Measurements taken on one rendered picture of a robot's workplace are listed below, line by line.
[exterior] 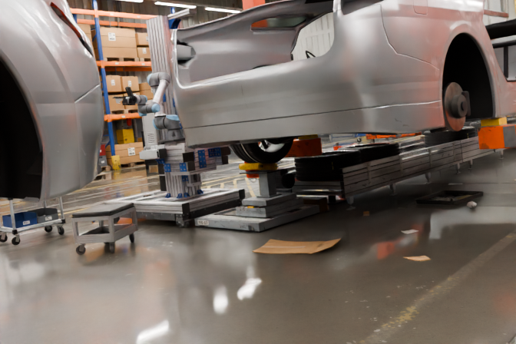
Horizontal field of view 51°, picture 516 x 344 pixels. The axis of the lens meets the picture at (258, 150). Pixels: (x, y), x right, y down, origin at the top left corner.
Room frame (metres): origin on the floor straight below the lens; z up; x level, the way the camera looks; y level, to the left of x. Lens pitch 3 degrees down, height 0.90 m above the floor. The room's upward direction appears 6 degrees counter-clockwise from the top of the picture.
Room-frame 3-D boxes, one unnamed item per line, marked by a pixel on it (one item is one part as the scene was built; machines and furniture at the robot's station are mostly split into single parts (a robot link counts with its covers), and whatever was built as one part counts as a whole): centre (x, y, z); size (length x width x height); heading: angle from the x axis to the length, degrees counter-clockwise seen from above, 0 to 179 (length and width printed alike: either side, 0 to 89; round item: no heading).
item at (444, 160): (6.04, -1.31, 0.14); 2.47 x 0.85 x 0.27; 135
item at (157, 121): (5.23, 0.89, 1.19); 0.15 x 0.12 x 0.55; 62
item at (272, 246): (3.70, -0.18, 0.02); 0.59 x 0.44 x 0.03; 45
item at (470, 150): (7.28, -2.53, 0.20); 1.00 x 0.86 x 0.39; 135
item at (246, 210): (4.80, -0.05, 0.13); 0.50 x 0.36 x 0.10; 135
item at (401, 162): (5.76, -1.59, 0.28); 2.47 x 0.06 x 0.22; 135
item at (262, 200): (4.80, -0.05, 0.32); 0.40 x 0.30 x 0.28; 135
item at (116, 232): (4.41, 1.31, 0.17); 0.43 x 0.36 x 0.34; 165
